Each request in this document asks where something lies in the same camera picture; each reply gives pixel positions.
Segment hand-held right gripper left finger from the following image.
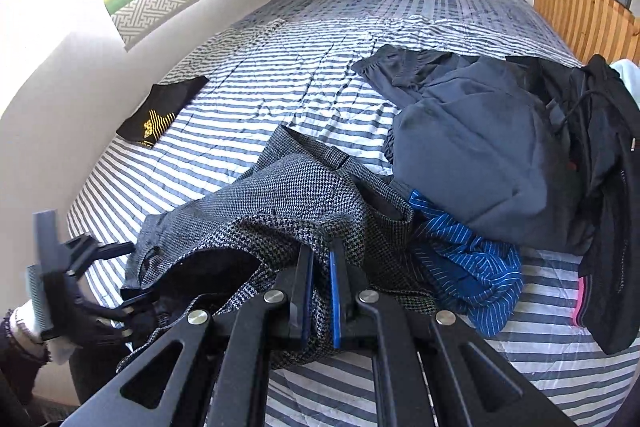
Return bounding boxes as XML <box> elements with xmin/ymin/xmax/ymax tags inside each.
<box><xmin>60</xmin><ymin>246</ymin><xmax>316</xmax><ymax>427</ymax></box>

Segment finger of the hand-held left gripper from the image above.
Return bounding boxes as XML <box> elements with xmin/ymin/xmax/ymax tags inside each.
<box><xmin>92</xmin><ymin>241</ymin><xmax>137</xmax><ymax>262</ymax></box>
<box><xmin>80</xmin><ymin>292</ymin><xmax>153</xmax><ymax>339</ymax></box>

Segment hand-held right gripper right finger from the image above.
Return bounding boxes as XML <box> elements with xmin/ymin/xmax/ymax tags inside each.
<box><xmin>327</xmin><ymin>239</ymin><xmax>583</xmax><ymax>427</ymax></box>

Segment grey houndstooth garment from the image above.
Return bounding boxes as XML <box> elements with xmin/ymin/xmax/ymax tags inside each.
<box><xmin>117</xmin><ymin>124</ymin><xmax>438</xmax><ymax>370</ymax></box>

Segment person's left hand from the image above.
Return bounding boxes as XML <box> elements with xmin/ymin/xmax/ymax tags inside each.
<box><xmin>12</xmin><ymin>297</ymin><xmax>77</xmax><ymax>365</ymax></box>

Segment blue pinstriped garment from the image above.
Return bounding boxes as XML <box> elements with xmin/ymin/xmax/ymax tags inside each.
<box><xmin>407</xmin><ymin>189</ymin><xmax>523</xmax><ymax>338</ymax></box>

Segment black folded shirt yellow print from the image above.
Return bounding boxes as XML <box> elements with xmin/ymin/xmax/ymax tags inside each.
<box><xmin>116</xmin><ymin>75</ymin><xmax>210</xmax><ymax>149</ymax></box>

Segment navy blue garment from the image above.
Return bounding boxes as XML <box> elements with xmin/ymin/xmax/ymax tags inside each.
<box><xmin>385</xmin><ymin>57</ymin><xmax>586</xmax><ymax>253</ymax></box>

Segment blue white striped bedspread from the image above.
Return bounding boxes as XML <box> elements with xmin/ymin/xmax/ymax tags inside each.
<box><xmin>67</xmin><ymin>0</ymin><xmax>640</xmax><ymax>427</ymax></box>

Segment dark grey shorts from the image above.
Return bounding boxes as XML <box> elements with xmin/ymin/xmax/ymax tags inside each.
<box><xmin>352</xmin><ymin>44</ymin><xmax>471</xmax><ymax>108</ymax></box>

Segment pale white cloth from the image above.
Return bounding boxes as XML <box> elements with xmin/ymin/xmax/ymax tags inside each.
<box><xmin>610</xmin><ymin>59</ymin><xmax>640</xmax><ymax>108</ymax></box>

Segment wooden slatted headboard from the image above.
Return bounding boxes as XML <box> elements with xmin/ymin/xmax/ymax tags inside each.
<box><xmin>534</xmin><ymin>0</ymin><xmax>640</xmax><ymax>68</ymax></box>

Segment black drawstring jacket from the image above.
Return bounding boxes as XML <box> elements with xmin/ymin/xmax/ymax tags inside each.
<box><xmin>505</xmin><ymin>54</ymin><xmax>640</xmax><ymax>355</ymax></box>

